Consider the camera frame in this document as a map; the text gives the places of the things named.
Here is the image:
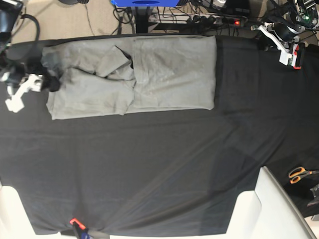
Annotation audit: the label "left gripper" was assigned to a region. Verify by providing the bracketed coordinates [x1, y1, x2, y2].
[251, 22, 300, 67]

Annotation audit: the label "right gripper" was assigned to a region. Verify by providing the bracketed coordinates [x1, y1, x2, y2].
[0, 53, 62, 112]

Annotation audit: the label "grey T-shirt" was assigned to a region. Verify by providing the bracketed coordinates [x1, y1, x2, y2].
[42, 36, 217, 120]

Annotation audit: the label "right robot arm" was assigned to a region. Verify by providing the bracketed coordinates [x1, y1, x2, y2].
[0, 0, 60, 113]

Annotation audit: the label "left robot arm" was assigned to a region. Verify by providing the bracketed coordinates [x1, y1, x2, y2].
[251, 0, 319, 69]

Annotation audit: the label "red black clamp right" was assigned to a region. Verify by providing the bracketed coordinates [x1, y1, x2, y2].
[293, 42, 306, 69]

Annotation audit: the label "black power strip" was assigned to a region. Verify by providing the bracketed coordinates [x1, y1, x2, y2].
[190, 14, 248, 27]

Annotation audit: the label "blue box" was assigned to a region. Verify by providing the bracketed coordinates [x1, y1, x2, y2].
[110, 0, 179, 7]

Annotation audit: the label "black device right edge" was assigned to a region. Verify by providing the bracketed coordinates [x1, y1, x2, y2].
[307, 184, 319, 207]

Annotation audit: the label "white furniture left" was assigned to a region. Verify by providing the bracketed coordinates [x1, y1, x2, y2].
[0, 185, 61, 239]

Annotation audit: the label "white furniture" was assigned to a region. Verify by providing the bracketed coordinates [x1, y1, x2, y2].
[226, 166, 316, 239]
[0, 185, 61, 239]

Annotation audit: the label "black table cloth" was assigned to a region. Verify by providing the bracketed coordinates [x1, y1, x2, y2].
[0, 37, 319, 237]

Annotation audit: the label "red blue clamp bottom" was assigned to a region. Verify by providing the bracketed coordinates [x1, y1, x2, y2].
[69, 218, 91, 239]

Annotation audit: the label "white furniture right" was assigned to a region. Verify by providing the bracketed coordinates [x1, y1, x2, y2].
[226, 166, 316, 239]

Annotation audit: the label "black table stand post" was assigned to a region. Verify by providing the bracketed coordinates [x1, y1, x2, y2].
[133, 6, 152, 34]

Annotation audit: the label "orange handled scissors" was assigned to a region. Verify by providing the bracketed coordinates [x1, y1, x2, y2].
[288, 167, 319, 184]

